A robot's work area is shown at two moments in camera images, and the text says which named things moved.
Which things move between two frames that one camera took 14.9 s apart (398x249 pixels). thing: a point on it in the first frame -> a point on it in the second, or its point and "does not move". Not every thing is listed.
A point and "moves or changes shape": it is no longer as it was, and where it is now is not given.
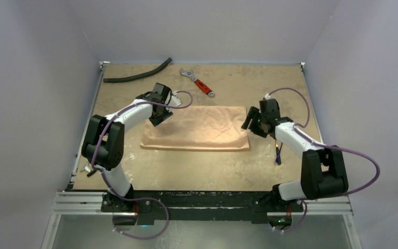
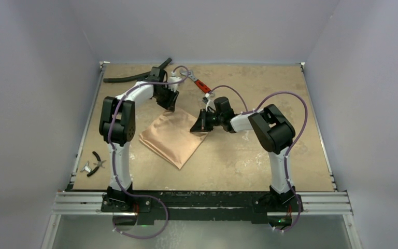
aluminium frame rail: (90, 204) does not move
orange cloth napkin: (199, 128) moves or changes shape
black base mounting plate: (199, 205) does not move
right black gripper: (258, 121) -> (203, 119)
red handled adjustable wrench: (189, 73) does not move
